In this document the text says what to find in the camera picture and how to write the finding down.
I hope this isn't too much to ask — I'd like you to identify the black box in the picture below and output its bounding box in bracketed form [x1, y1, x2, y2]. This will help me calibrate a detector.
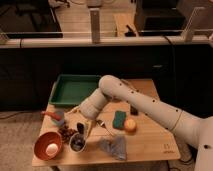
[134, 0, 185, 36]

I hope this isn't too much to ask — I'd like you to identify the grey metal post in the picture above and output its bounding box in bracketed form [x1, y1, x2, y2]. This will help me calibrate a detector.
[90, 8, 100, 43]

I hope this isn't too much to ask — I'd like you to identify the dark red grapes bunch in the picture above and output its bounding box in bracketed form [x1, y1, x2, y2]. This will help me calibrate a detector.
[58, 124, 76, 143]

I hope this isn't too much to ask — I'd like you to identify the orange handled brush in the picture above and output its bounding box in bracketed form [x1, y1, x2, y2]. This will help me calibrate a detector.
[41, 111, 61, 121]

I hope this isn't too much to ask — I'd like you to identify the green plastic tray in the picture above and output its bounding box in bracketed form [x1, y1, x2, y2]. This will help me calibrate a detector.
[49, 74, 100, 107]

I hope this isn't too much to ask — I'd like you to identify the green sponge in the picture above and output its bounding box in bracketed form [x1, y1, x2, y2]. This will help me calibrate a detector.
[112, 111, 126, 130]

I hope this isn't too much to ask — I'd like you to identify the orange bowl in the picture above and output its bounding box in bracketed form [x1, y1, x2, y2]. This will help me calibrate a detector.
[34, 132, 63, 161]

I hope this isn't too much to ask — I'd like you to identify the white egg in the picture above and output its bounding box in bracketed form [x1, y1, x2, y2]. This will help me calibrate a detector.
[46, 144, 58, 156]

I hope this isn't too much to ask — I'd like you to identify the black rectangular remote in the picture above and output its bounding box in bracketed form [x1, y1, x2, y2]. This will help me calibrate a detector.
[130, 106, 139, 116]

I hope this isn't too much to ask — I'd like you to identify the blue grey cloth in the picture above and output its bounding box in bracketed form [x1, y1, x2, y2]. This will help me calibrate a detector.
[98, 136, 127, 161]

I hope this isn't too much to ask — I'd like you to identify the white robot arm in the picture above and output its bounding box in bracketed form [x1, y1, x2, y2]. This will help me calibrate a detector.
[80, 75, 213, 171]

